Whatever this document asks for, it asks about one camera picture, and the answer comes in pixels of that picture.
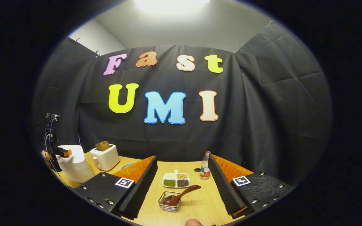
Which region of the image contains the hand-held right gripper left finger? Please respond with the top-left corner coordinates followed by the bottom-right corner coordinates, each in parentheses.
top-left (74, 156), bottom-right (158, 220)

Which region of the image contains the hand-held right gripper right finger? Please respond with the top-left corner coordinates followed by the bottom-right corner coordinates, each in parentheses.
top-left (208, 154), bottom-right (291, 219)

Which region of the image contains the white rice cooker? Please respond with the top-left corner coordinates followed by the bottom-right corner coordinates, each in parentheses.
top-left (56, 145), bottom-right (94, 183)

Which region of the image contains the metal wire chopstick holder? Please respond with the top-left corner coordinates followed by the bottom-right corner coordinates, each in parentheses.
top-left (158, 191), bottom-right (181, 212)

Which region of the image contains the brown wooden spoon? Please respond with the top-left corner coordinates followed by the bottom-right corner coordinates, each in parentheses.
top-left (163, 185), bottom-right (201, 207)

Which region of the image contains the clear plastic bottle red label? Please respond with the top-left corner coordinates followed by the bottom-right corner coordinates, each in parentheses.
top-left (200, 151), bottom-right (211, 180)

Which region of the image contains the brown bread slice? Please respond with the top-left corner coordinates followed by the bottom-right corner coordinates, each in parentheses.
top-left (95, 141), bottom-right (111, 152)

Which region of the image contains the white divided dish of beans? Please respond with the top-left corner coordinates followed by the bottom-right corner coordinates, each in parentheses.
top-left (162, 170), bottom-right (190, 188)

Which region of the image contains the white toaster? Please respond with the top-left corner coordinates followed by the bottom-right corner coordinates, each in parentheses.
top-left (90, 144), bottom-right (120, 171)

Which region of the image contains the black backdrop cloth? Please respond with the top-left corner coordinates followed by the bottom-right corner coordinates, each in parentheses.
top-left (32, 20), bottom-right (332, 186)

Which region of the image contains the bright ceiling light panel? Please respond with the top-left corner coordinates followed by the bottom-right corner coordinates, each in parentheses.
top-left (133, 0), bottom-right (210, 13)

